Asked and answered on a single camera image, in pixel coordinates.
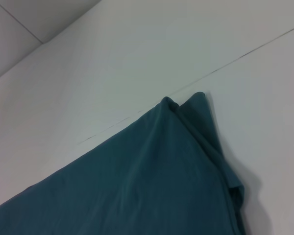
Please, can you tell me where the blue-green t-shirt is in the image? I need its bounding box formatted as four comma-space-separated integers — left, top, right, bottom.
0, 91, 245, 235

